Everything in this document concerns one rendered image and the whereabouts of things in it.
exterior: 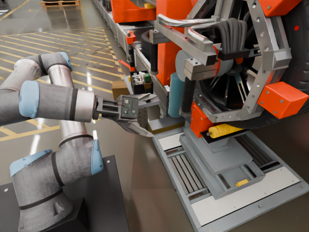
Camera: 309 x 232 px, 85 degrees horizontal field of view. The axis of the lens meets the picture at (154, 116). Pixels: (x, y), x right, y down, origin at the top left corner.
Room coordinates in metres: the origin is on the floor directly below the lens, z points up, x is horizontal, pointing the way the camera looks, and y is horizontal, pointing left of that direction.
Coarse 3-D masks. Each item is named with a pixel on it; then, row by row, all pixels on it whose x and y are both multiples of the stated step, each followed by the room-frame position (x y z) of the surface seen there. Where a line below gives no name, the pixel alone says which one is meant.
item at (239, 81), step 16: (208, 16) 0.93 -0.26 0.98; (240, 16) 0.76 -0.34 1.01; (208, 32) 0.97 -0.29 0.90; (256, 48) 0.64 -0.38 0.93; (240, 64) 0.73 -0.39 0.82; (208, 80) 0.88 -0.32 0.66; (224, 80) 0.90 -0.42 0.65; (240, 80) 0.66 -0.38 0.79; (224, 96) 0.78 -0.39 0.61; (240, 96) 0.78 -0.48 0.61
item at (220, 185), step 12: (192, 156) 0.71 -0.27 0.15; (204, 168) 0.61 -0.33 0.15; (240, 168) 0.61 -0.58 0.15; (252, 168) 0.61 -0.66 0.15; (204, 180) 0.55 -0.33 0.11; (216, 180) 0.53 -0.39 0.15; (228, 180) 0.53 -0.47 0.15; (240, 180) 0.53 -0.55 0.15; (252, 180) 0.52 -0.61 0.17; (216, 192) 0.45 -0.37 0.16; (228, 192) 0.46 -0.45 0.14
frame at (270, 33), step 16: (208, 0) 0.82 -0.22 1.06; (256, 0) 0.58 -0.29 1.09; (192, 16) 0.90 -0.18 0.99; (256, 16) 0.57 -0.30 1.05; (256, 32) 0.55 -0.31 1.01; (272, 32) 0.51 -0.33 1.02; (272, 48) 0.48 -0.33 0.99; (288, 48) 0.49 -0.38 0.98; (272, 64) 0.46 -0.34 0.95; (288, 64) 0.48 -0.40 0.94; (256, 80) 0.49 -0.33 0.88; (272, 80) 0.48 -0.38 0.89; (256, 96) 0.46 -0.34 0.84; (208, 112) 0.65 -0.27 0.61; (224, 112) 0.56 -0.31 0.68; (240, 112) 0.49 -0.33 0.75; (256, 112) 0.46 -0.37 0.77
